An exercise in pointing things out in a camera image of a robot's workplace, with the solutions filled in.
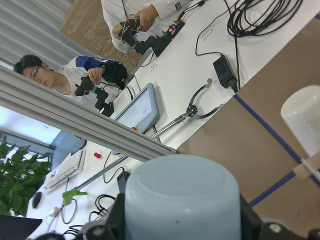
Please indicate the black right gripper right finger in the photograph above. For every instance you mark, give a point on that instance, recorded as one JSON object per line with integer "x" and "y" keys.
{"x": 253, "y": 228}

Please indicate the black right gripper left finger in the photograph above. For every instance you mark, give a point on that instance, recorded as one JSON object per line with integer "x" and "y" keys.
{"x": 110, "y": 227}

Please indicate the light blue cup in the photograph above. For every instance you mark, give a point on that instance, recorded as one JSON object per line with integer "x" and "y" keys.
{"x": 182, "y": 197}

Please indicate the white ikea cup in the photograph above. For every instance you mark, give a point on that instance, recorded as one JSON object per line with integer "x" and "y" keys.
{"x": 301, "y": 113}

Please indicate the small red object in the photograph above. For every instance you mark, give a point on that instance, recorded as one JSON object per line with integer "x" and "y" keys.
{"x": 97, "y": 155}

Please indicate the white keyboard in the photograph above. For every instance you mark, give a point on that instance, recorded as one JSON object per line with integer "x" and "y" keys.
{"x": 69, "y": 167}

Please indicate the black computer mouse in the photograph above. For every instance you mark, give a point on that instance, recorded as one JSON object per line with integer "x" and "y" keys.
{"x": 36, "y": 199}

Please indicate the black computer monitor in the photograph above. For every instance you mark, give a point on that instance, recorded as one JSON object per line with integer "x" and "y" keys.
{"x": 17, "y": 228}

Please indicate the green potted plant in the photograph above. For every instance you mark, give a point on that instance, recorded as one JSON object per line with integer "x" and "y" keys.
{"x": 20, "y": 177}

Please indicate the blue teach pendant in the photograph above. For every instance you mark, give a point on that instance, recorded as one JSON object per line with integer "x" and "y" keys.
{"x": 142, "y": 112}

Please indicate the person with glasses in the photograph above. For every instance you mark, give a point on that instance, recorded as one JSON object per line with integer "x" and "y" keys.
{"x": 66, "y": 79}

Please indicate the black power adapter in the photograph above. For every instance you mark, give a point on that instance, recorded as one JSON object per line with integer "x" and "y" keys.
{"x": 225, "y": 73}

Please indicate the cardboard box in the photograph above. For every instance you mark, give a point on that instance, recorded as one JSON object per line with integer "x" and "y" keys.
{"x": 85, "y": 25}

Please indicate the person in white hoodie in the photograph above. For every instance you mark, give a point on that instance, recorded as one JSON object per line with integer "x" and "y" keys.
{"x": 155, "y": 16}

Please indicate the aluminium frame post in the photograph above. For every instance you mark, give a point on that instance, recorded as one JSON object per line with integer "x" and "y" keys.
{"x": 31, "y": 99}

